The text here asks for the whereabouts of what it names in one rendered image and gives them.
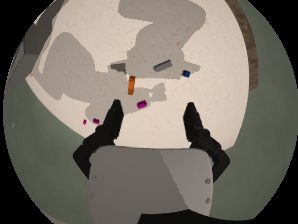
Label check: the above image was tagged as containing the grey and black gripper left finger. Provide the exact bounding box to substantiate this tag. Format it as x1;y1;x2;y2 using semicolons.
73;99;124;180

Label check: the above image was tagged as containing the orange rod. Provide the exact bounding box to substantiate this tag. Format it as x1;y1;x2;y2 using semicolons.
128;76;136;95

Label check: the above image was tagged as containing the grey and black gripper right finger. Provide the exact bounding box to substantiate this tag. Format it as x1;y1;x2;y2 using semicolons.
183;102;230;183

